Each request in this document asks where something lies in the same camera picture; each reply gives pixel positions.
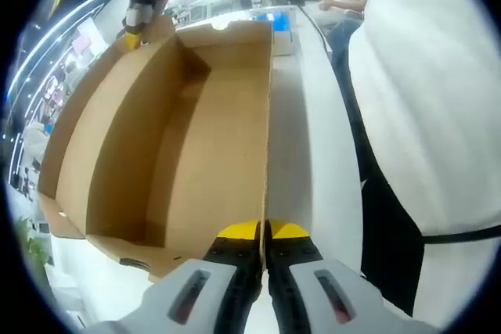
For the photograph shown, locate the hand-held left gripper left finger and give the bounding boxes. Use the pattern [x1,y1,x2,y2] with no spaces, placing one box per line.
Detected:
[92,220,263,334]

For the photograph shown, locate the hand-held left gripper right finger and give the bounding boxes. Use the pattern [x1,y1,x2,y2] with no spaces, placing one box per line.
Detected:
[265,218,443,334]

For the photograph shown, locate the brown cardboard shoe box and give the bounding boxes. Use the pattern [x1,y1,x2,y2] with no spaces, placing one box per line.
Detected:
[37,16,275,284]

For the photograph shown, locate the pink monitor screen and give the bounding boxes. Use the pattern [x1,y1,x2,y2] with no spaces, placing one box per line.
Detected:
[74,20,105,56]

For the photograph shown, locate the green plant in white pot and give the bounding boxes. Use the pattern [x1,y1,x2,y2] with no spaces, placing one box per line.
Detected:
[17,216,54,268]

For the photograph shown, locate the person's blue jeans leg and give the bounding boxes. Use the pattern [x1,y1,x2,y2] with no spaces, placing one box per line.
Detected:
[328,16,367,65]

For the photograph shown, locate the person's white and black shirt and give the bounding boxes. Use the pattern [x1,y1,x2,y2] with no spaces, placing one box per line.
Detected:
[342,0,501,318]

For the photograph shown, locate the black cable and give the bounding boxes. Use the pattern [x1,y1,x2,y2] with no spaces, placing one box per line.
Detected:
[422,228,501,246]

